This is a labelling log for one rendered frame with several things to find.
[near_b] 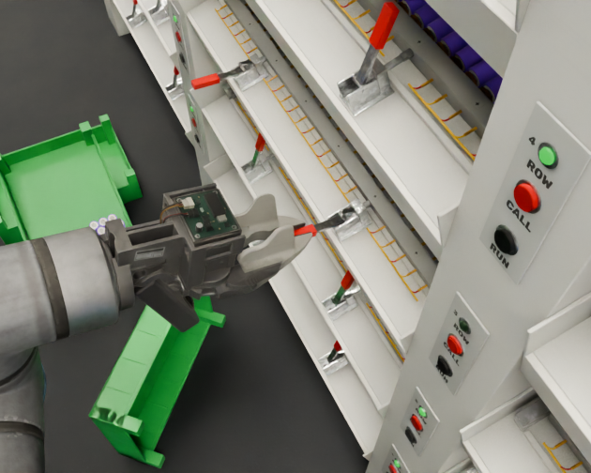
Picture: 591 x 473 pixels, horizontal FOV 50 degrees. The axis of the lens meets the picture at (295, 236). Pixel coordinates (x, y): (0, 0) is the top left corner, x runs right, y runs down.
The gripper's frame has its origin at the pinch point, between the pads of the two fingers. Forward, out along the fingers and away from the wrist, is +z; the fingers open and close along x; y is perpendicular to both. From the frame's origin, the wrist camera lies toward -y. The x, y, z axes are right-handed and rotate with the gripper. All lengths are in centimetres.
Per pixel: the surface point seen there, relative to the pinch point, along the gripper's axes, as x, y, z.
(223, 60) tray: 32.1, -1.3, 5.6
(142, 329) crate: 17.2, -39.9, -9.8
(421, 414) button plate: -20.8, -5.8, 5.2
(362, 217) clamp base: -0.9, 1.5, 7.6
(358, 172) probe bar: 3.8, 3.6, 9.2
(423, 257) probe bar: -9.0, 3.7, 9.4
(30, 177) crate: 66, -52, -17
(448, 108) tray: -5.6, 20.8, 6.7
